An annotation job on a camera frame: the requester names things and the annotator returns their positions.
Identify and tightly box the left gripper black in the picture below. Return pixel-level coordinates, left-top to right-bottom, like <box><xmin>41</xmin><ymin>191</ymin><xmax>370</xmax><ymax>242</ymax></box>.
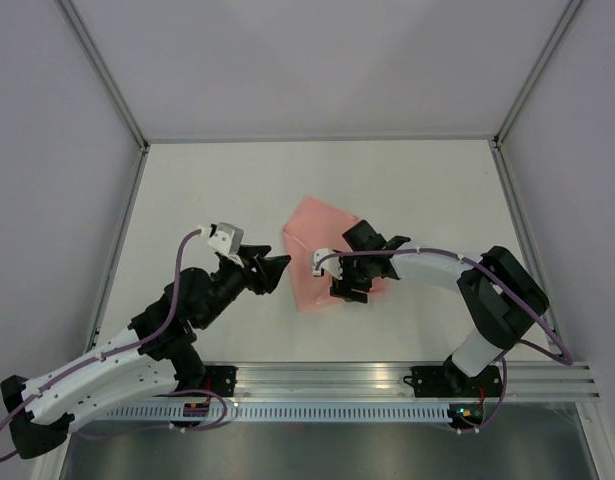
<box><xmin>198</xmin><ymin>244</ymin><xmax>292</xmax><ymax>328</ymax></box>

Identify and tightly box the pink cloth napkin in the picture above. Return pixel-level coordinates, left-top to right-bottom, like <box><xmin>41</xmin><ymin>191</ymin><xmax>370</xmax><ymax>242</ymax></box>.
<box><xmin>280</xmin><ymin>195</ymin><xmax>388</xmax><ymax>314</ymax></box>

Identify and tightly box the aluminium mounting rail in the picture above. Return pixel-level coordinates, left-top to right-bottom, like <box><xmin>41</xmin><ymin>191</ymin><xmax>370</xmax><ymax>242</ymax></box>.
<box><xmin>56</xmin><ymin>360</ymin><xmax>602</xmax><ymax>401</ymax></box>

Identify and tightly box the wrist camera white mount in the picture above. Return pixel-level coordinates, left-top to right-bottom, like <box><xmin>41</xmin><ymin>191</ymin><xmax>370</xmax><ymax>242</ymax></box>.
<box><xmin>312</xmin><ymin>248</ymin><xmax>343</xmax><ymax>280</ymax></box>
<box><xmin>199</xmin><ymin>222</ymin><xmax>244</xmax><ymax>266</ymax></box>

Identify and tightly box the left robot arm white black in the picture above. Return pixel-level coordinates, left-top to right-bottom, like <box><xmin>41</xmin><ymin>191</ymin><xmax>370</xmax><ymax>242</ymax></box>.
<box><xmin>0</xmin><ymin>245</ymin><xmax>291</xmax><ymax>459</ymax></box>

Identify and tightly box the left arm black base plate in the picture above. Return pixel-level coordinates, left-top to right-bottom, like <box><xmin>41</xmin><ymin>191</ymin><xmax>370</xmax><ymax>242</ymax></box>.
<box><xmin>189</xmin><ymin>364</ymin><xmax>238</xmax><ymax>398</ymax></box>

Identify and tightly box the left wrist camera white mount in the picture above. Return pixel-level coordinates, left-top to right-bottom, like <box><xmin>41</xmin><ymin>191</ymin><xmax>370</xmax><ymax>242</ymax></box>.
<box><xmin>199</xmin><ymin>222</ymin><xmax>244</xmax><ymax>266</ymax></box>

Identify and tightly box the left aluminium frame post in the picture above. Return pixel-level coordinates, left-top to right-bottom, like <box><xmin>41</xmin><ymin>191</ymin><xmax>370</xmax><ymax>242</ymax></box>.
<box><xmin>56</xmin><ymin>0</ymin><xmax>149</xmax><ymax>151</ymax></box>

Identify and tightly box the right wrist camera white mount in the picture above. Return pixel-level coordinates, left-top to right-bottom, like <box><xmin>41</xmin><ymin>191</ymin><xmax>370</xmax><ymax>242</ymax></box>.
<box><xmin>312</xmin><ymin>248</ymin><xmax>343</xmax><ymax>280</ymax></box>

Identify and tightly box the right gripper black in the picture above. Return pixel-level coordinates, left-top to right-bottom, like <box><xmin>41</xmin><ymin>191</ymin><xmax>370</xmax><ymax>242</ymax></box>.
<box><xmin>330</xmin><ymin>249</ymin><xmax>374</xmax><ymax>304</ymax></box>

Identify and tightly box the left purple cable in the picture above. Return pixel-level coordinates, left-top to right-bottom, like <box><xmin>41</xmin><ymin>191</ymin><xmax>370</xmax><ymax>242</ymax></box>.
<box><xmin>0</xmin><ymin>227</ymin><xmax>228</xmax><ymax>461</ymax></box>

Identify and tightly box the right aluminium frame post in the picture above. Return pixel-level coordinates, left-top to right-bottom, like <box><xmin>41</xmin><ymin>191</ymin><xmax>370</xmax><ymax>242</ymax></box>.
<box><xmin>492</xmin><ymin>0</ymin><xmax>587</xmax><ymax>149</ymax></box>

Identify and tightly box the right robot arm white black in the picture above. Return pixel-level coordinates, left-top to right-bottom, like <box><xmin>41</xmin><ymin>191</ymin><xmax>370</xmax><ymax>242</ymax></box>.
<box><xmin>312</xmin><ymin>220</ymin><xmax>549</xmax><ymax>398</ymax></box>

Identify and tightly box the aluminium frame post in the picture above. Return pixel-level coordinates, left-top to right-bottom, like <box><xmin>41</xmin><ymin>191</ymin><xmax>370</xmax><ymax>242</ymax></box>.
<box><xmin>492</xmin><ymin>0</ymin><xmax>587</xmax><ymax>149</ymax></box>
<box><xmin>56</xmin><ymin>0</ymin><xmax>149</xmax><ymax>151</ymax></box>

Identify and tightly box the white slotted cable duct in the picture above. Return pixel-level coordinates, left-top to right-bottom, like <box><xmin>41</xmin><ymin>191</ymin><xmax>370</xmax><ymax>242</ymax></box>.
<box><xmin>97</xmin><ymin>399</ymin><xmax>451</xmax><ymax>424</ymax></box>

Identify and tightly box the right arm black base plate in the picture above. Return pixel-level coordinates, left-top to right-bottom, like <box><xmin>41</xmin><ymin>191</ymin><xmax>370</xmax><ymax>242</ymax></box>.
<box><xmin>402</xmin><ymin>365</ymin><xmax>503</xmax><ymax>399</ymax></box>

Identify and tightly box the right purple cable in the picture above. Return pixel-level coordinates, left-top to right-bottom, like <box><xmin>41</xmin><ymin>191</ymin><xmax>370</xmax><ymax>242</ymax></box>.
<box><xmin>316</xmin><ymin>247</ymin><xmax>574</xmax><ymax>436</ymax></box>

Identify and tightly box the purple cable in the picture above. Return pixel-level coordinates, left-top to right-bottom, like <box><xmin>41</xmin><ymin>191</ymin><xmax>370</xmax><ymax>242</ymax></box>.
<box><xmin>316</xmin><ymin>247</ymin><xmax>574</xmax><ymax>436</ymax></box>
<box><xmin>0</xmin><ymin>227</ymin><xmax>228</xmax><ymax>461</ymax></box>

